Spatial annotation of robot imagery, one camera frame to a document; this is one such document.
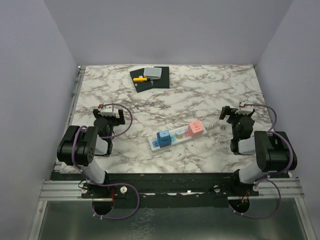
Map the black foam mat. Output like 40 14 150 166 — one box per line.
129 66 170 93

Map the dark blue cube socket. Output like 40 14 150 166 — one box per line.
156 130 172 148

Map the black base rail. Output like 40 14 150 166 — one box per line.
49 171 261 210

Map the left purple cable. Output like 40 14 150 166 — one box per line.
71 103 141 221

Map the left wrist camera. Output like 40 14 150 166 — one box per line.
98 103 116 117

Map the purple cable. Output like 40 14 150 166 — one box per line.
71 103 141 221
233 102 295 220

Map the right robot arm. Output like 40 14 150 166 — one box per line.
219 102 298 196

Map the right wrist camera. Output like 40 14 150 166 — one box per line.
236 102 255 116

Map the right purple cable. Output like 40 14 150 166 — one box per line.
233 102 295 220

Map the white multicolour power strip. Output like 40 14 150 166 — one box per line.
148 125 208 152

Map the white plug adapter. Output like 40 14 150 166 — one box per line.
175 128 185 139

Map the aluminium frame rail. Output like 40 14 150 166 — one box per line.
39 178 305 202

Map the yellow utility knife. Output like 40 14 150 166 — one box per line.
133 77 149 82

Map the grey white box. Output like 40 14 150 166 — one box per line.
143 67 162 79

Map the pink cube socket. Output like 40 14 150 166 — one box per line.
187 120 205 138

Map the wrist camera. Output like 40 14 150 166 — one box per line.
98 103 116 117
236 102 255 116

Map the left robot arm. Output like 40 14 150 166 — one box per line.
57 106 126 198

